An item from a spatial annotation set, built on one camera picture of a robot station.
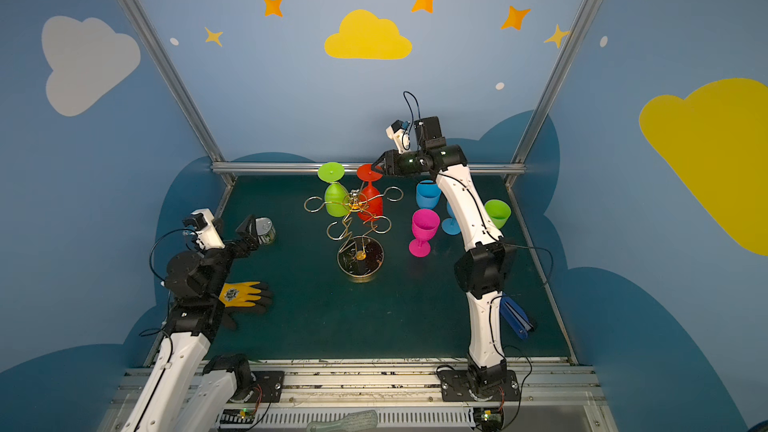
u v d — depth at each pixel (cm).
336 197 87
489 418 73
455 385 74
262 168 122
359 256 98
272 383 75
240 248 65
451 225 107
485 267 54
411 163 72
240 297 86
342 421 70
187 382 48
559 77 90
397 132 76
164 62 86
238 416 73
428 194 96
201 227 59
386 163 75
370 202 77
